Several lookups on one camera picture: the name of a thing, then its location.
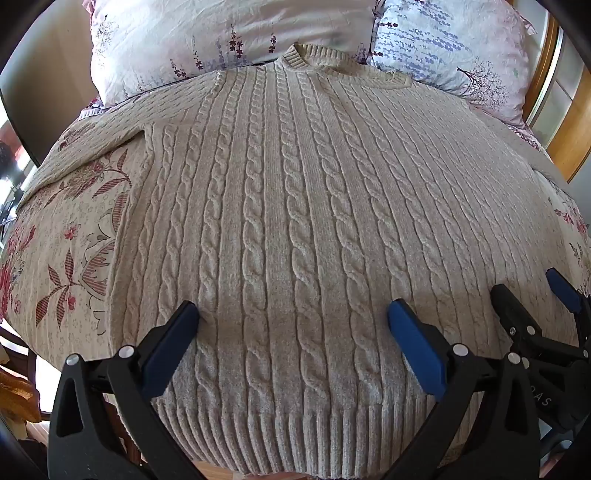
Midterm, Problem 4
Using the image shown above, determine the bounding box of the pink floral pillow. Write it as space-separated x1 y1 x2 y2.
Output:
88 0 384 108

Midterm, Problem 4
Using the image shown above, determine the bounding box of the tree print floral pillow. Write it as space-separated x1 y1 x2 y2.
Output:
368 0 539 126

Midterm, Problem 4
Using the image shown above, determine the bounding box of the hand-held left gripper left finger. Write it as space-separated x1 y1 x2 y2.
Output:
47 301 206 480

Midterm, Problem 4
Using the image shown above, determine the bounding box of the floral bedsheet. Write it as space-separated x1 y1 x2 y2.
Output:
0 92 591 365

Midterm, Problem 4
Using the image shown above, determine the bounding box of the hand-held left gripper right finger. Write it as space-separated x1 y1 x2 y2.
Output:
387 299 541 480

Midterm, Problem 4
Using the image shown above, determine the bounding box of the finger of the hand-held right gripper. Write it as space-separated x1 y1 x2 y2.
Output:
490 285 544 343
546 268 591 324

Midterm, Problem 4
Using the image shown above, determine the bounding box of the orange wooden object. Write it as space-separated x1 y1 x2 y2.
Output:
0 367 43 424

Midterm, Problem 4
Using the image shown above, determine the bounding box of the beige cable knit sweater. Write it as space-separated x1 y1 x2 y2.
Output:
18 43 578 478

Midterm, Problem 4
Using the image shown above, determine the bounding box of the wooden headboard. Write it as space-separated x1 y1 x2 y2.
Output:
522 9 591 182

